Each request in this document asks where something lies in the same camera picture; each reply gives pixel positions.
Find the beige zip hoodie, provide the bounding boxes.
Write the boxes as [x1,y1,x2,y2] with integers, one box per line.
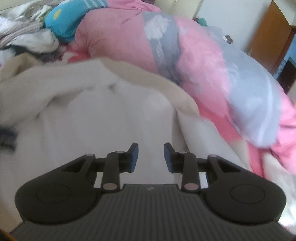
[1,58,255,231]

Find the pile of mixed clothes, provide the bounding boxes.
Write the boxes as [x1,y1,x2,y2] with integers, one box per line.
[0,0,64,68]

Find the pink grey floral duvet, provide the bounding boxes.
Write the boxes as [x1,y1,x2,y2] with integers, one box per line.
[72,1,295,175]

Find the brown wooden door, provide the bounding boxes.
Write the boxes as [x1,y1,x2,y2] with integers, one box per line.
[247,0,296,95]

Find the blue pillow with stripes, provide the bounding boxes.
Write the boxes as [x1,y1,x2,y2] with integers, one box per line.
[44,0,108,43]

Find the cream wardrobe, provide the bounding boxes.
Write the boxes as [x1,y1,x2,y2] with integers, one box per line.
[154,0,203,19]

